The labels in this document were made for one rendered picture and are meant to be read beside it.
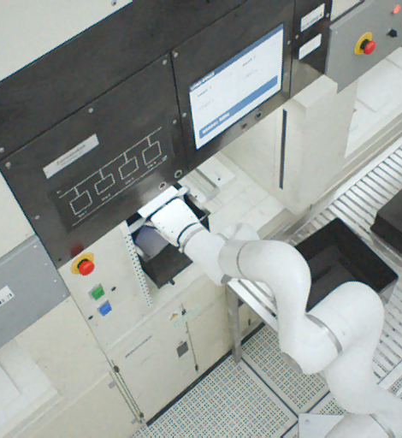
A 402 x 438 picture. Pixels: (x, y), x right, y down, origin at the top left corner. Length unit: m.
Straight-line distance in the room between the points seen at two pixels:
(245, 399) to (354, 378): 1.45
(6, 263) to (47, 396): 0.71
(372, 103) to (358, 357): 1.30
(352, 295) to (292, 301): 0.12
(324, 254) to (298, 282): 0.96
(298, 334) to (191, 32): 0.62
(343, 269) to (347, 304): 0.91
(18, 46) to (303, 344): 0.72
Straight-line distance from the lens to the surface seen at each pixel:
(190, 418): 2.77
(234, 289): 2.13
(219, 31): 1.36
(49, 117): 1.19
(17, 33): 1.06
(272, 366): 2.83
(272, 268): 1.25
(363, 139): 2.36
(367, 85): 2.53
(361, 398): 1.41
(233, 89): 1.51
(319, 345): 1.23
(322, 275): 2.15
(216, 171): 2.20
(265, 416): 2.77
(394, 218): 2.19
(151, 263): 1.75
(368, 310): 1.28
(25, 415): 2.00
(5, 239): 1.33
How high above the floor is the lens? 2.67
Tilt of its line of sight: 57 degrees down
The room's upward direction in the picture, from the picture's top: 8 degrees counter-clockwise
